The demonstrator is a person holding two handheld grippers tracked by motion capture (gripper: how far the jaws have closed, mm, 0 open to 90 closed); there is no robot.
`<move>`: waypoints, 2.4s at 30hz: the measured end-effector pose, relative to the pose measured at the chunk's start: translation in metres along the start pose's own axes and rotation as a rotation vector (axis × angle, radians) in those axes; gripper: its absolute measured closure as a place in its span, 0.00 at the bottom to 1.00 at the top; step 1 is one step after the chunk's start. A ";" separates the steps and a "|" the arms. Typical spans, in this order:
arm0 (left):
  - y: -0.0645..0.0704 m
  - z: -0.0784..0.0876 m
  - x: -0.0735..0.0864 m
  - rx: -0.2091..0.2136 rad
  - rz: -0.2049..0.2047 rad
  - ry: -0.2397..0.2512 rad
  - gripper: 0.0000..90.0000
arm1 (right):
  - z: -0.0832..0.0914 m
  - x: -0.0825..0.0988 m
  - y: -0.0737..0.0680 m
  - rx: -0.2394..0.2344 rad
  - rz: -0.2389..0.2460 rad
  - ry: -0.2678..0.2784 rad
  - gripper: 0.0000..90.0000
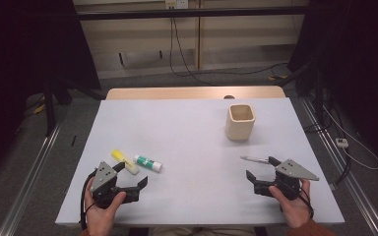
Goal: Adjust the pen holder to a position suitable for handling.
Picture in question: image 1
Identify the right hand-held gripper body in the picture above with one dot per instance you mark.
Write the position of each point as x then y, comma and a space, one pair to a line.
290, 175

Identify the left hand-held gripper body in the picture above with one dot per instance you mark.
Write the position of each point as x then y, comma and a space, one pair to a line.
102, 177

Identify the yellow highlighter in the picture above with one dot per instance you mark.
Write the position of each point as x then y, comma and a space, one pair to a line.
123, 159

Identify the silver pen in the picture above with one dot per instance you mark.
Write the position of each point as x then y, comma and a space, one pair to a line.
254, 159

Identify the beige square cup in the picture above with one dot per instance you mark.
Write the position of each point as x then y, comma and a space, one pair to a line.
239, 129

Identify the person's right hand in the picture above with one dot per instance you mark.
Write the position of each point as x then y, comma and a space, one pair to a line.
293, 209

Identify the person's left hand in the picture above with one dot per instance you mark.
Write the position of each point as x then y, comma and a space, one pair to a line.
100, 216

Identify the green and white glue stick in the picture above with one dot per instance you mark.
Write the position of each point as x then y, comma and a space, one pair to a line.
147, 163

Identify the white power adapter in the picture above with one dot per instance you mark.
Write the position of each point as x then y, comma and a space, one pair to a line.
342, 142

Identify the black metal stand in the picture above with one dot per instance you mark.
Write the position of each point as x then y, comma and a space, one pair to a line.
49, 114

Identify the yellow tape strip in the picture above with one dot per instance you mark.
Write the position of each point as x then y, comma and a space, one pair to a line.
277, 77
39, 109

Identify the wooden table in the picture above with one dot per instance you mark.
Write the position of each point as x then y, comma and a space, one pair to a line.
177, 93

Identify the black curtain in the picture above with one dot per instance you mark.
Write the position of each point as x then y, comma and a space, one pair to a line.
13, 65
367, 65

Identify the black horizontal bar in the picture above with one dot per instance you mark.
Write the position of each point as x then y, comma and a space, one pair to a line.
190, 13

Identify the metal floor rail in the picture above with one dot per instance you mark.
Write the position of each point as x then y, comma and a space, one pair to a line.
29, 187
355, 187

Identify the white wall outlet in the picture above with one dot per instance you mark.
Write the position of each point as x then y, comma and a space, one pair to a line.
176, 4

